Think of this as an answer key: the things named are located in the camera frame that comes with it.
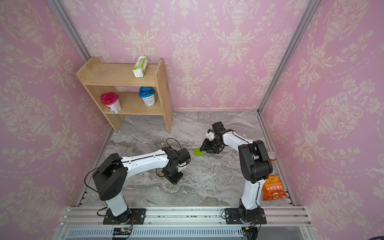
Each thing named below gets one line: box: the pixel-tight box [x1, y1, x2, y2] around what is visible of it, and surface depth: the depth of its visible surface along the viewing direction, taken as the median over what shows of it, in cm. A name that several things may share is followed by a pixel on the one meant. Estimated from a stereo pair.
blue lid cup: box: [138, 86, 156, 107], surface depth 91 cm
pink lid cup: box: [100, 92, 122, 114], surface depth 87 cm
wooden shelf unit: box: [76, 57, 174, 135], surface depth 87 cm
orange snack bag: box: [262, 173, 289, 201], surface depth 80 cm
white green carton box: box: [132, 55, 148, 78], surface depth 79 cm
